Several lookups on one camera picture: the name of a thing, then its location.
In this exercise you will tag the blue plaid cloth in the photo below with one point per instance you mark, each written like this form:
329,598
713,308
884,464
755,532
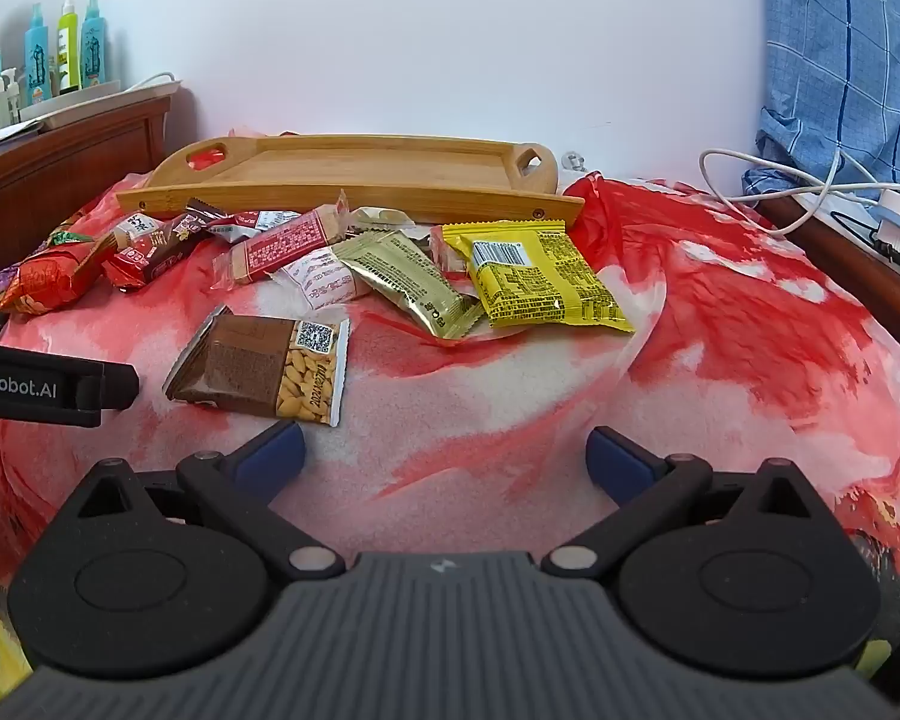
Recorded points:
847,52

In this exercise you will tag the teal spray bottle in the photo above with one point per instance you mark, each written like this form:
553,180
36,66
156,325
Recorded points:
93,45
37,60

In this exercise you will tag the white red-print snack packet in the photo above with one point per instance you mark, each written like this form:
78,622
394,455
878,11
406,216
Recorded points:
322,281

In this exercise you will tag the cream snack packet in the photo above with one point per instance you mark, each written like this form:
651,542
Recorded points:
379,217

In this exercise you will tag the wooden bedside cabinet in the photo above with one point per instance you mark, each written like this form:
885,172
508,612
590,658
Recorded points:
60,172

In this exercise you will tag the stack of papers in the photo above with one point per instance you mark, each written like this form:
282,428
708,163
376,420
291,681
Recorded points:
0,141

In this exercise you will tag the red nuts snack packet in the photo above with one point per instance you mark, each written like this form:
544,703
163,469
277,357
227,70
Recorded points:
45,277

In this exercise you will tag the red chocolate bar packet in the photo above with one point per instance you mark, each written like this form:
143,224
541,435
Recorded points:
150,259

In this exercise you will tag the white pink-ended snack packet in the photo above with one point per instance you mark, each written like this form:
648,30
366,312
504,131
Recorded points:
139,227

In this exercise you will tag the brown chocolate bar packet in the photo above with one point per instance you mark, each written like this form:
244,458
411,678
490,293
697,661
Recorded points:
210,217

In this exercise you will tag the brown peanut snack packet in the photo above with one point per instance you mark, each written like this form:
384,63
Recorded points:
240,367

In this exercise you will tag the pink red wafer packet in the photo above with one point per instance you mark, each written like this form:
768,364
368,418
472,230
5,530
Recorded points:
285,244

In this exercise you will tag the wooden bed frame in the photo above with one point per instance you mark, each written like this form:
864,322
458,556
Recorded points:
840,270

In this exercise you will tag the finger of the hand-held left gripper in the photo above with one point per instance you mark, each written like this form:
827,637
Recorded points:
109,390

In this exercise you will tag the wooden tray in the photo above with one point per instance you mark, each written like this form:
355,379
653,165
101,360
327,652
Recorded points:
360,165

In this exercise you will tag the white pump bottle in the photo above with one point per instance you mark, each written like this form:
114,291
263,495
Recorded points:
4,101

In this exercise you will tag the white wall plug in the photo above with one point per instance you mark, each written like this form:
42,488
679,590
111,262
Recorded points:
574,160

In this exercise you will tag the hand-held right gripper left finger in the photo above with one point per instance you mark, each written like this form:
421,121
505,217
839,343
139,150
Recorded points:
266,457

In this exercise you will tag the red floral blanket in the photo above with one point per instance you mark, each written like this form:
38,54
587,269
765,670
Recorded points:
720,352

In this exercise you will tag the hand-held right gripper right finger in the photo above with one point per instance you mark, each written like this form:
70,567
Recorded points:
619,465

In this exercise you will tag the gold snack packet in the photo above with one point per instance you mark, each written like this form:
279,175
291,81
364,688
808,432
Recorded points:
405,277

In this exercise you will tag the yellow snack packet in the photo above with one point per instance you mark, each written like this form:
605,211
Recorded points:
540,277

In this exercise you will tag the green spray bottle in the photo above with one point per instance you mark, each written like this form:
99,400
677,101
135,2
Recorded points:
67,45

